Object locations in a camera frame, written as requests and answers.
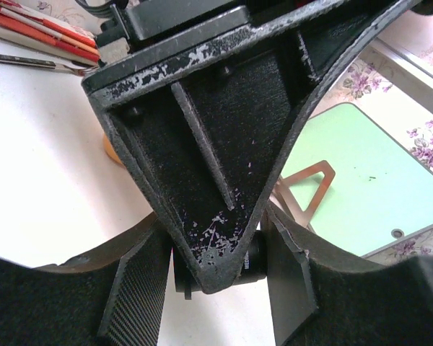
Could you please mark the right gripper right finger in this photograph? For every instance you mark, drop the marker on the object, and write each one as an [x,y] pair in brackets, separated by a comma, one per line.
[322,295]

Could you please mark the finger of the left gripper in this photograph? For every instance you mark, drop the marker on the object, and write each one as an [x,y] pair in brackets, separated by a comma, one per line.
[205,132]

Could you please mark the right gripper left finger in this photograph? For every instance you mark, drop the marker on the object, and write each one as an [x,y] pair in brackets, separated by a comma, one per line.
[110,295]

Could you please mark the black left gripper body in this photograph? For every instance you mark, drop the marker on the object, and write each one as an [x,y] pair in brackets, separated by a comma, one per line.
[170,36]

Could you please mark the striped cloth mat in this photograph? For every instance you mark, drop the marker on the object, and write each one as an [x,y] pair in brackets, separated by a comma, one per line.
[33,29]

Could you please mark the black handled fork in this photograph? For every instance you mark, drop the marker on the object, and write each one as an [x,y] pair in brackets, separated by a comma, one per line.
[45,65]

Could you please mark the orange storage basket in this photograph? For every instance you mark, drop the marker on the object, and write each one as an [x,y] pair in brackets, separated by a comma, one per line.
[109,150]

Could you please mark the green cutting board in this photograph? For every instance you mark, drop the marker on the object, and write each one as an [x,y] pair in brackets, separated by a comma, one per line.
[380,194]

